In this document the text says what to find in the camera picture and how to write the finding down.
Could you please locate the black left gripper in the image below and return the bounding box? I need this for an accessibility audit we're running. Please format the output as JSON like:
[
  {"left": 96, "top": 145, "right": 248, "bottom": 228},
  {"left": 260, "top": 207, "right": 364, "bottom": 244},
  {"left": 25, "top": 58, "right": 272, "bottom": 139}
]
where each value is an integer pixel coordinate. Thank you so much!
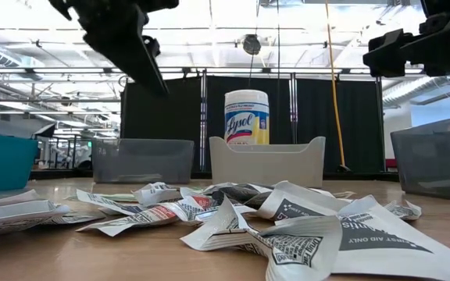
[{"left": 48, "top": 0, "right": 180, "bottom": 98}]

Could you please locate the white first aid packet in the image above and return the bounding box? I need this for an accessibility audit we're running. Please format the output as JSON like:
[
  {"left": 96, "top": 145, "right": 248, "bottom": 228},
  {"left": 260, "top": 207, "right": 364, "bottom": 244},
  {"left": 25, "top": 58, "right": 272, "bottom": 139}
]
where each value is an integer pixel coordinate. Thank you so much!
[
  {"left": 131, "top": 181, "right": 182, "bottom": 207},
  {"left": 39, "top": 212, "right": 107, "bottom": 227},
  {"left": 0, "top": 200, "right": 72, "bottom": 247},
  {"left": 330, "top": 190, "right": 358, "bottom": 200},
  {"left": 75, "top": 189, "right": 148, "bottom": 217},
  {"left": 384, "top": 199, "right": 423, "bottom": 222}
]

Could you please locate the black curtain backdrop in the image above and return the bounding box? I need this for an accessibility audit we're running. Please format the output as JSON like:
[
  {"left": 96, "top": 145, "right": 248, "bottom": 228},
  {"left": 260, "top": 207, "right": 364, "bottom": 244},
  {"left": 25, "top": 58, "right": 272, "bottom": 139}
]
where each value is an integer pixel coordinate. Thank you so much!
[{"left": 120, "top": 73, "right": 386, "bottom": 175}]

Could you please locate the silver backdrop pole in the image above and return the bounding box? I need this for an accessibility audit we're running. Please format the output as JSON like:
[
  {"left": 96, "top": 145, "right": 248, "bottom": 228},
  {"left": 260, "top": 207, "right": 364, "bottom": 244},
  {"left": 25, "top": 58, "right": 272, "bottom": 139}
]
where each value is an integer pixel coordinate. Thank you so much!
[
  {"left": 198, "top": 72, "right": 208, "bottom": 173},
  {"left": 289, "top": 73, "right": 298, "bottom": 144}
]

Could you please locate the dark grey plastic bin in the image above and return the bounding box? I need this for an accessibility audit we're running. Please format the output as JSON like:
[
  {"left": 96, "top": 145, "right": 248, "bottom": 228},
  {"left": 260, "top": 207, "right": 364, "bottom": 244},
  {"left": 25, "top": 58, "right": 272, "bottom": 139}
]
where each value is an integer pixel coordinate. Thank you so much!
[
  {"left": 91, "top": 138, "right": 195, "bottom": 185},
  {"left": 389, "top": 112, "right": 450, "bottom": 203}
]

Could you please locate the Lysol wipes canister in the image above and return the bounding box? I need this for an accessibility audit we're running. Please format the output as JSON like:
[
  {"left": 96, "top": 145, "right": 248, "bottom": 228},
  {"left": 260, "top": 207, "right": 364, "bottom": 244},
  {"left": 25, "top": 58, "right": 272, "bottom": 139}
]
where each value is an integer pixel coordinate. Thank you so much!
[{"left": 223, "top": 89, "right": 270, "bottom": 146}]

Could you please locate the black angled monitor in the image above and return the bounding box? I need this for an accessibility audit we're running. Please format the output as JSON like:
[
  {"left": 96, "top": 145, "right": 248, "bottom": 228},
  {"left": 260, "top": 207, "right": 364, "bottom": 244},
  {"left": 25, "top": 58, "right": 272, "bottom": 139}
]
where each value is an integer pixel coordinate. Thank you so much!
[{"left": 32, "top": 123, "right": 57, "bottom": 139}]

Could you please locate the background robot station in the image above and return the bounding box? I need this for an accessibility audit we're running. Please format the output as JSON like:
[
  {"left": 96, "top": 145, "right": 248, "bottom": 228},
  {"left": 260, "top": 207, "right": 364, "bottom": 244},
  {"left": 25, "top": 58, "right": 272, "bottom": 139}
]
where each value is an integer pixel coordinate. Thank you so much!
[{"left": 39, "top": 134, "right": 93, "bottom": 171}]

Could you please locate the light grey plastic bin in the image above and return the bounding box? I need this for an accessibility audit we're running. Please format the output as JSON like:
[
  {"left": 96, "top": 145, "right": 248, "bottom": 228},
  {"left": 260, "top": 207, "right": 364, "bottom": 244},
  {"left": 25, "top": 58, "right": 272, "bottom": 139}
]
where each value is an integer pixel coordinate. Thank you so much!
[{"left": 208, "top": 136, "right": 327, "bottom": 189}]

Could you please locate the teal plastic bin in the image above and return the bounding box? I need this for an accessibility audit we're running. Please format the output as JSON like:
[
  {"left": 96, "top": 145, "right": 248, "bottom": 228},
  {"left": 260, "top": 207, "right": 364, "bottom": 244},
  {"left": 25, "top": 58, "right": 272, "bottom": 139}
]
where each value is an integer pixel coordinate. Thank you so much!
[{"left": 0, "top": 131, "right": 39, "bottom": 194}]

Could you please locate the white packet black triangle print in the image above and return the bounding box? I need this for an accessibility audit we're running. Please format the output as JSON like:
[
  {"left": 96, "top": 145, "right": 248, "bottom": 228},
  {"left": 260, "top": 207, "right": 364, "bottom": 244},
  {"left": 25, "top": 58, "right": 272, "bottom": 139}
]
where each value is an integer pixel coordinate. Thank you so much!
[
  {"left": 255, "top": 180, "right": 351, "bottom": 222},
  {"left": 332, "top": 194, "right": 450, "bottom": 281}
]

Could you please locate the white drug facts packet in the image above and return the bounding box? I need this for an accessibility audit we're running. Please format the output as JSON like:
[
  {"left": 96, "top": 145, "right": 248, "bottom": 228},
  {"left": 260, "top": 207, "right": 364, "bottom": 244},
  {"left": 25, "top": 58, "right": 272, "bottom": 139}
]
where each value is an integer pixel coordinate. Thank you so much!
[{"left": 180, "top": 196, "right": 343, "bottom": 281}]

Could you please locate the yellow hanging cable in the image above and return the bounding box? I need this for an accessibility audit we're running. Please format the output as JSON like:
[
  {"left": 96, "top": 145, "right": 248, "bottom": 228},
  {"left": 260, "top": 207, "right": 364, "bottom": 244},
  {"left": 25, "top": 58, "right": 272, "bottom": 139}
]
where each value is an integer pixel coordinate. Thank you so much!
[{"left": 324, "top": 0, "right": 347, "bottom": 169}]

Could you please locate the black hanging cable reel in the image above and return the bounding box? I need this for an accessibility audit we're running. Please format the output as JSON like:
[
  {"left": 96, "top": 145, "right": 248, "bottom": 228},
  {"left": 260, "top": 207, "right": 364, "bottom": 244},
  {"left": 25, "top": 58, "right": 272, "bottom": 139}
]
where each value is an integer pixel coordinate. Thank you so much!
[{"left": 241, "top": 34, "right": 263, "bottom": 56}]

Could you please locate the black aluminium table frame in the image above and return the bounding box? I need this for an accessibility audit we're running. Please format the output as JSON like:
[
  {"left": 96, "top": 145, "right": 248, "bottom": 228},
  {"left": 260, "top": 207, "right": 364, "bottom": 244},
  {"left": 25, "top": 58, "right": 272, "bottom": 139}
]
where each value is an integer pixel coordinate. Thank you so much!
[{"left": 29, "top": 167, "right": 402, "bottom": 183}]

